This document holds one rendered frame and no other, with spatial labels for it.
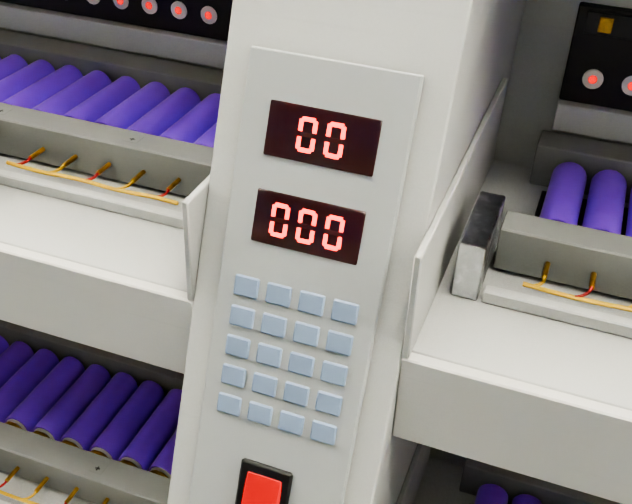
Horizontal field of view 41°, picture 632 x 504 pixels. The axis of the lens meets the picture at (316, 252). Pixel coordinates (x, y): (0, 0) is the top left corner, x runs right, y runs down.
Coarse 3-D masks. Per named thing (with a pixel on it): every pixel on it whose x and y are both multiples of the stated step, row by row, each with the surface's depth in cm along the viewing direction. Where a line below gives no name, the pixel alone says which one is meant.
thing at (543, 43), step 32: (544, 0) 48; (576, 0) 48; (608, 0) 47; (544, 32) 49; (192, 64) 56; (512, 64) 50; (544, 64) 49; (512, 96) 50; (544, 96) 49; (512, 128) 50; (544, 128) 50; (512, 160) 51
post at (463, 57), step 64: (256, 0) 33; (320, 0) 32; (384, 0) 31; (448, 0) 31; (512, 0) 42; (384, 64) 32; (448, 64) 31; (448, 128) 32; (192, 320) 37; (384, 320) 34; (192, 384) 37; (384, 384) 34; (192, 448) 38; (384, 448) 35
